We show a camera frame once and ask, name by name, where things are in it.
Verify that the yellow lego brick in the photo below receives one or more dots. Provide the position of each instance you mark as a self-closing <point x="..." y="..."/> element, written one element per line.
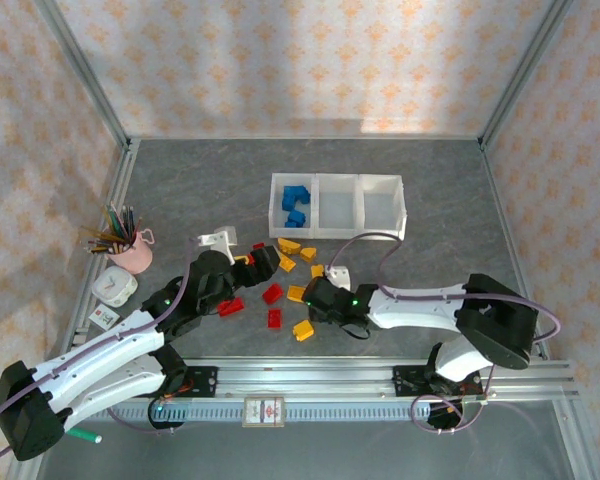
<point x="289" y="245"/>
<point x="318" y="270"/>
<point x="286" y="264"/>
<point x="295" y="293"/>
<point x="308" y="254"/>
<point x="303" y="330"/>

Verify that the blue lego brick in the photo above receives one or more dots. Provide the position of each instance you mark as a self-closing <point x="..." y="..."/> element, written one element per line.
<point x="291" y="224"/>
<point x="306" y="194"/>
<point x="296" y="216"/>
<point x="286" y="204"/>
<point x="294" y="192"/>

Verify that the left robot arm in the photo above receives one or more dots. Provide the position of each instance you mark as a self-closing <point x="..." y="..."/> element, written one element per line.
<point x="105" y="350"/>

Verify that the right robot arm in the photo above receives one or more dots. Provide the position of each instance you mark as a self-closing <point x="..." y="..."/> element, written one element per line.
<point x="420" y="310"/>

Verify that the pink pencil cup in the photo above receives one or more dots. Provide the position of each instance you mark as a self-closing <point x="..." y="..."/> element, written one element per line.
<point x="132" y="257"/>

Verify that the colored pencil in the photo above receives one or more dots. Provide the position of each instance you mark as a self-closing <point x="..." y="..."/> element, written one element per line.
<point x="100" y="235"/>
<point x="137" y="230"/>
<point x="125" y="225"/>
<point x="118" y="222"/>
<point x="113" y="226"/>

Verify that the white alarm clock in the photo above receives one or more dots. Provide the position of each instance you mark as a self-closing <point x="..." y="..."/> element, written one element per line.
<point x="114" y="286"/>

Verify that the small printed card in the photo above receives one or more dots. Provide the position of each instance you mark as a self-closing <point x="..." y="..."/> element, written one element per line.
<point x="103" y="318"/>

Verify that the framed label card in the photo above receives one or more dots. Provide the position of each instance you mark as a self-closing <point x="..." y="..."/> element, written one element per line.
<point x="264" y="412"/>

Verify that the green marker pen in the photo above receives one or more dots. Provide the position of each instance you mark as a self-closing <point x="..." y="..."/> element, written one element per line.
<point x="87" y="436"/>

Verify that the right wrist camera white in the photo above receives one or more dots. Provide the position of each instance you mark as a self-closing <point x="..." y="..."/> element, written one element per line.
<point x="341" y="277"/>

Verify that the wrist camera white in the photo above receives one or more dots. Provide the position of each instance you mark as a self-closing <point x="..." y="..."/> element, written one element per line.
<point x="341" y="277"/>
<point x="222" y="240"/>

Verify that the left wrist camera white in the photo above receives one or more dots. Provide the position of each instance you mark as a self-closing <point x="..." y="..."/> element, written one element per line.
<point x="222" y="240"/>

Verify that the aluminium mounting rail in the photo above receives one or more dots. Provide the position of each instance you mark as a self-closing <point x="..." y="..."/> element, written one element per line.
<point x="305" y="380"/>

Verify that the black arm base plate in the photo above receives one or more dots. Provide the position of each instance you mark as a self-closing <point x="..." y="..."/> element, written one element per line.
<point x="205" y="382"/>
<point x="405" y="382"/>

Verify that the aluminium side rail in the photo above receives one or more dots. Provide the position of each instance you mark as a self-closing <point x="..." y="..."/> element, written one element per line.
<point x="116" y="200"/>
<point x="497" y="200"/>

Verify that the aluminium back rail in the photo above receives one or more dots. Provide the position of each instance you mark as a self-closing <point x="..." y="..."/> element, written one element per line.
<point x="305" y="138"/>

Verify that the aluminium frame post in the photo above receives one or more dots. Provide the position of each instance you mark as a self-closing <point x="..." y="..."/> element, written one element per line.
<point x="524" y="70"/>
<point x="83" y="70"/>
<point x="577" y="440"/>

